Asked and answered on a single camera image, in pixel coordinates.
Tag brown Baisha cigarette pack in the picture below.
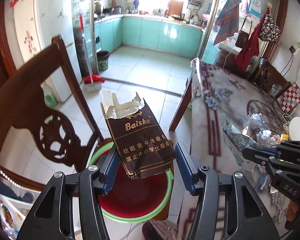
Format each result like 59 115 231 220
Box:
100 90 177 179

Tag silver foil wrapper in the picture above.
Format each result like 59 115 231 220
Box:
248 113 267 131

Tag black shoulder bag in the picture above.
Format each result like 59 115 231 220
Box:
235 18 252 48

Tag dark kitchen trash bin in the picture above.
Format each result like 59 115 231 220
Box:
97 50 110 72

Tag teal kitchen cabinets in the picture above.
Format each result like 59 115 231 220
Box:
94 14 205 59

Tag person's right hand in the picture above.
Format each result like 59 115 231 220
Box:
285 200 300 230

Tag white desk lamp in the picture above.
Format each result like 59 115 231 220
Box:
289 116 300 141

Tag red bucket with green rim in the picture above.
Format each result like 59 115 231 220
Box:
89 141 174 223

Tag white barcode wrapper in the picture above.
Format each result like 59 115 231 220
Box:
223 128 257 172

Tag checkered game board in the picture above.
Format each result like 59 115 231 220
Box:
277 82 300 114

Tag floral plastic tablecloth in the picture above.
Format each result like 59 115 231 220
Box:
182 59 300 239

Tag green detergent bottle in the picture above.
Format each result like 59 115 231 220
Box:
42 84 58 108

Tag red mop with white bucket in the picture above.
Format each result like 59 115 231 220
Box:
79 13 105 92

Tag red hanging apron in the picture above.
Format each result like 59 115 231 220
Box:
235 8 271 72

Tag black white patterned bag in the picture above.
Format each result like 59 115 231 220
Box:
259 14 281 42

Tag plaid hanging cloth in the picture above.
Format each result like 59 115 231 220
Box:
213 0 241 45

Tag blue white hanging package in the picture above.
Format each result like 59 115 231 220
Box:
247 0 261 19

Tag white refrigerator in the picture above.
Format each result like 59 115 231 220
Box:
4 0 83 103

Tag dark wooden chair by wall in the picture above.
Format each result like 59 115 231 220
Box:
252 58 292 99

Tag wall socket with charger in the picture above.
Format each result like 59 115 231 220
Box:
289 42 300 55

